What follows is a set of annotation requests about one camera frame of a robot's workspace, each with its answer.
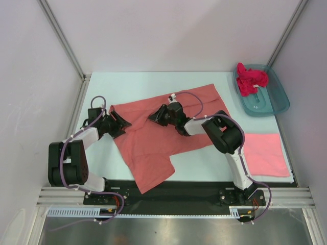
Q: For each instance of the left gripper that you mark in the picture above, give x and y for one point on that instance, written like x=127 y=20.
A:
x=117 y=126

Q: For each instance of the teal plastic bin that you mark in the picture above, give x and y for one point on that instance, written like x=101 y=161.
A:
x=268 y=101

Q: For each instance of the aluminium post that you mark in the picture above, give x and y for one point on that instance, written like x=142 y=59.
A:
x=55 y=25
x=288 y=31

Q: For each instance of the folded pink t shirt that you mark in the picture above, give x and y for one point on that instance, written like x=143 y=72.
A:
x=264 y=155

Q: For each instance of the salmon t shirt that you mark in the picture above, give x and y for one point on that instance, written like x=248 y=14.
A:
x=146 y=147

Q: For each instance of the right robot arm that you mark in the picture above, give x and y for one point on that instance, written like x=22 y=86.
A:
x=226 y=136

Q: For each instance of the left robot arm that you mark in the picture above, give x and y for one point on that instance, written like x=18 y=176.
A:
x=67 y=162

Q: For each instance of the left aluminium post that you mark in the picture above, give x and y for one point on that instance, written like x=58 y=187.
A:
x=55 y=25

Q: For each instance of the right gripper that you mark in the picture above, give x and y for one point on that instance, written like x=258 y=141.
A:
x=158 y=117

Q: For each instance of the right aluminium post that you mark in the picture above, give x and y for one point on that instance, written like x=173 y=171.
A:
x=288 y=31

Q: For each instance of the white cable duct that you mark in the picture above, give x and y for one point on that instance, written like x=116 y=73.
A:
x=106 y=213

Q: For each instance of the crimson t shirt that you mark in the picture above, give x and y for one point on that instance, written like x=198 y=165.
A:
x=249 y=80

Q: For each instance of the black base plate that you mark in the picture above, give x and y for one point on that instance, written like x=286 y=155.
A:
x=171 y=197

